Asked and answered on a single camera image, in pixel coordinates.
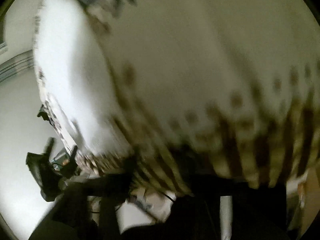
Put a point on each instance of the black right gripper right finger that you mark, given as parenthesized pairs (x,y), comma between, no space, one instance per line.
(217,208)

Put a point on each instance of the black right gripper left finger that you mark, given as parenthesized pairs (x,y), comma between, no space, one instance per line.
(88,211)

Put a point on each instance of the white knitted sweater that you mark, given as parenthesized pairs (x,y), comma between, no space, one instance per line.
(74,80)

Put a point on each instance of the teal shoe rack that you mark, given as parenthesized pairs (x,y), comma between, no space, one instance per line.
(48,173)

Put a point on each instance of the floral bed blanket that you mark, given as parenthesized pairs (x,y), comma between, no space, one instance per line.
(237,80)

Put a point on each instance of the left teal curtain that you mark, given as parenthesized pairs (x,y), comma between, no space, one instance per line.
(17,64)

